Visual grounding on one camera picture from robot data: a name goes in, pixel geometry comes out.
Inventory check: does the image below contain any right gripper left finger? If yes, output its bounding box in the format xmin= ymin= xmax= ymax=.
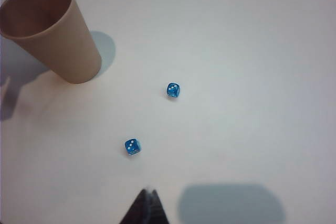
xmin=119 ymin=188 xmax=151 ymax=224

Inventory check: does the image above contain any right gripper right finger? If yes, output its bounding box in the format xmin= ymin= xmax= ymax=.
xmin=149 ymin=189 xmax=169 ymax=224

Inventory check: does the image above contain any brown paper cup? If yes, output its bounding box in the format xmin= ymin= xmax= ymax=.
xmin=0 ymin=0 xmax=102 ymax=84

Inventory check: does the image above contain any blue translucent die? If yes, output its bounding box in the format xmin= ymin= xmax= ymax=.
xmin=123 ymin=137 xmax=142 ymax=157
xmin=166 ymin=82 xmax=181 ymax=99

